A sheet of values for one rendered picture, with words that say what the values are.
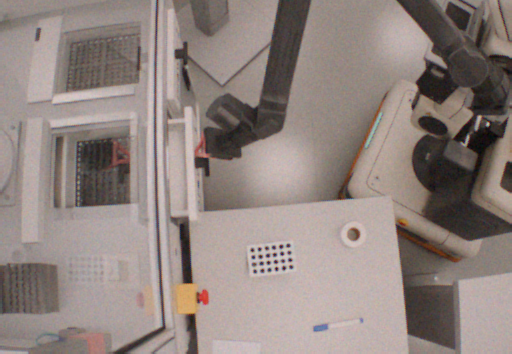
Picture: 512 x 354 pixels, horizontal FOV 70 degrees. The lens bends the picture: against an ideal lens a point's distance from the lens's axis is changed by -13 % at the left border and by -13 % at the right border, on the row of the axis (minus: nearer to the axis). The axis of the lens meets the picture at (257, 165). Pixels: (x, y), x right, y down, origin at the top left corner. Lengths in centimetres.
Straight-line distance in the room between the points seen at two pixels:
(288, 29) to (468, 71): 35
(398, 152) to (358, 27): 85
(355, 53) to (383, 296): 143
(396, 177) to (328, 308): 78
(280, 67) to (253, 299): 63
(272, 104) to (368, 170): 96
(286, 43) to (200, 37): 148
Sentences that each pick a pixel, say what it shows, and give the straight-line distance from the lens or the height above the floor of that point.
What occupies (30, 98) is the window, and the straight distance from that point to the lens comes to 42.
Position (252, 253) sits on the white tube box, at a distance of 111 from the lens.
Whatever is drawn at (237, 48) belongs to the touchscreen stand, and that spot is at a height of 3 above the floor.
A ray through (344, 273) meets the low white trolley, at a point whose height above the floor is 76.
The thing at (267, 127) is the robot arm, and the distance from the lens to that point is 87.
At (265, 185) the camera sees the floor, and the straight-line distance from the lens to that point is 195.
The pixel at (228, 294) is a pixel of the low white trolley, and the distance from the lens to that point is 115.
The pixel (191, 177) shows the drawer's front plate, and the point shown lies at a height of 93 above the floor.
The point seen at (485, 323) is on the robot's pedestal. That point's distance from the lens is 135.
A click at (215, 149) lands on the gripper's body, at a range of 97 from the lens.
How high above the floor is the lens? 190
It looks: 75 degrees down
